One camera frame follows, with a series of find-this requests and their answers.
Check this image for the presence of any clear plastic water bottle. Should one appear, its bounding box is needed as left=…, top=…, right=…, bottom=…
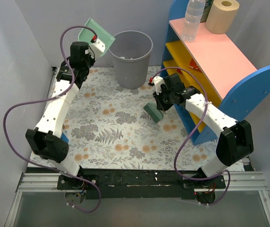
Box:
left=181, top=0, right=206, bottom=42

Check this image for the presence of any grey plastic waste bin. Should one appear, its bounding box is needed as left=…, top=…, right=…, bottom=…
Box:
left=109, top=30, right=153, bottom=89

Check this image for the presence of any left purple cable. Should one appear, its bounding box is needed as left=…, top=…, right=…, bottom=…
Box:
left=2, top=26, right=102, bottom=213

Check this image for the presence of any green hand brush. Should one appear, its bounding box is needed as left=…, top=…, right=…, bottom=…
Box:
left=143, top=102, right=164, bottom=123

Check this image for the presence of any red packet on shelf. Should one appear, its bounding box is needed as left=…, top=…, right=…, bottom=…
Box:
left=189, top=58, right=201, bottom=72

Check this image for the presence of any purple cable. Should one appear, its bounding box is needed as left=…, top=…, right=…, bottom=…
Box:
left=150, top=67, right=232, bottom=209
left=2, top=26, right=102, bottom=213

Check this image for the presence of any green plastic dustpan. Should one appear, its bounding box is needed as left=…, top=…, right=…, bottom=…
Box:
left=78, top=17, right=115, bottom=56

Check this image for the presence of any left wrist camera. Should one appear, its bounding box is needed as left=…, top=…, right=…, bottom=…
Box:
left=90, top=35, right=106, bottom=59

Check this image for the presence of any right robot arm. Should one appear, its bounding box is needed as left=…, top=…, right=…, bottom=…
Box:
left=149, top=74, right=254, bottom=188

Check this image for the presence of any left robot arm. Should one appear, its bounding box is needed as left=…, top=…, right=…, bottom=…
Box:
left=26, top=39, right=105, bottom=189

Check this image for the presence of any blue shelf unit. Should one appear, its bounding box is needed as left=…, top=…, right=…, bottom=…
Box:
left=160, top=0, right=270, bottom=146

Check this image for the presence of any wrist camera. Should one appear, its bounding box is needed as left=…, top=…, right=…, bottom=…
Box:
left=148, top=76, right=165, bottom=95
left=90, top=35, right=106, bottom=59

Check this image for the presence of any brown paper roll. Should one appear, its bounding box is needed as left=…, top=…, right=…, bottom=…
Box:
left=205, top=0, right=240, bottom=35

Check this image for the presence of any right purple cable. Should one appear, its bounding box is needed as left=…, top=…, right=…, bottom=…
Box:
left=150, top=67, right=232, bottom=209

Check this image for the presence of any dark green can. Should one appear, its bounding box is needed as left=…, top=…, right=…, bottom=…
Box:
left=200, top=0, right=213, bottom=23

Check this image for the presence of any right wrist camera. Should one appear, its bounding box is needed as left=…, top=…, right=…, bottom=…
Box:
left=148, top=76, right=165, bottom=95

